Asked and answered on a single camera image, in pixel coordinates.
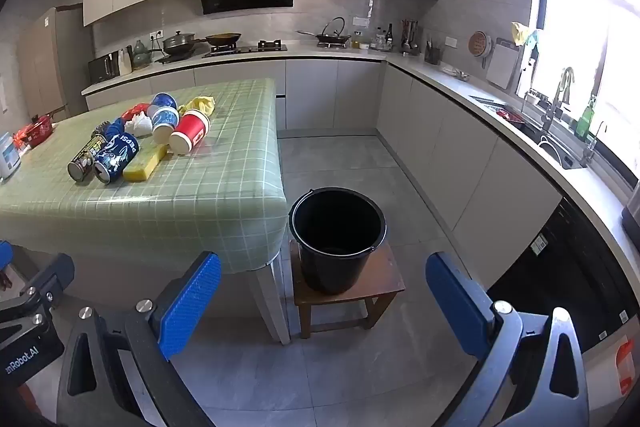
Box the black microwave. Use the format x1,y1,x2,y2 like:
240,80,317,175
88,54,121,84

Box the beige refrigerator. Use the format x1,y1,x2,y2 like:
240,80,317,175
17,7,96,122

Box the red paper cup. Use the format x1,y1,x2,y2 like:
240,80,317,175
168,109,211,156

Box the blue drink can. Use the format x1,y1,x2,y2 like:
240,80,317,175
93,132,141,184

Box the green checked tablecloth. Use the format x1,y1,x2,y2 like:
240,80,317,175
0,78,288,275

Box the green bottle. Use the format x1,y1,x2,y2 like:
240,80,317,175
574,94,598,142

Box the yellow sponge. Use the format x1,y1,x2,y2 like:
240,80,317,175
122,143,169,182

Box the black gas stove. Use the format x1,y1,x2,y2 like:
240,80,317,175
202,39,289,58

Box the kitchen window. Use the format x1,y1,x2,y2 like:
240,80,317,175
532,0,640,188

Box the red container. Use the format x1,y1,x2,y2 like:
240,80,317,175
12,114,55,148

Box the dark pot with lid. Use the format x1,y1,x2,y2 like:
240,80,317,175
161,31,208,56

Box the yellow towel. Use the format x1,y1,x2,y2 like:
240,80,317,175
178,95,217,118

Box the black yellow drink can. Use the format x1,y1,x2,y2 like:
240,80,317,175
67,133,108,182

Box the hanging yellow cloth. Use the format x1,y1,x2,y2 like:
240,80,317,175
510,21,541,48

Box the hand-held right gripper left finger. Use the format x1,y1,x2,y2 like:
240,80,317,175
57,251,222,427

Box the brown wooden stool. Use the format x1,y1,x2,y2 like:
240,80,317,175
289,238,407,340

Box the black frying pan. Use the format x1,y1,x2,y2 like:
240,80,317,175
192,32,243,48

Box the white plastic bag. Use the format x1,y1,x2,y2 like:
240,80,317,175
124,112,152,138

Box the small metal faucet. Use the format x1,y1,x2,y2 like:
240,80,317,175
580,121,608,168

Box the kitchen counter cabinets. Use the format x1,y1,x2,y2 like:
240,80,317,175
81,42,640,308

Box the black plastic bucket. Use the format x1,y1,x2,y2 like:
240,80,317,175
289,188,388,294

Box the white blue box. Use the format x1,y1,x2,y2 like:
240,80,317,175
0,132,22,182

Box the white cutting board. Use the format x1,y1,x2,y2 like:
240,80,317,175
486,38,522,90

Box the black wok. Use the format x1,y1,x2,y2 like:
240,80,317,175
296,30,352,48

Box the kitchen sink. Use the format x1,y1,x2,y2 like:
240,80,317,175
520,107,588,170

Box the tall metal faucet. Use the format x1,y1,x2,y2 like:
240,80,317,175
540,67,576,132

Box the blue white paper cup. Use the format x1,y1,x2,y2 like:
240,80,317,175
150,92,179,112
151,106,180,145

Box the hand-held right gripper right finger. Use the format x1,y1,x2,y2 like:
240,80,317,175
426,252,593,427

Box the metal utensil rack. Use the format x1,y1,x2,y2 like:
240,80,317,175
400,19,422,56

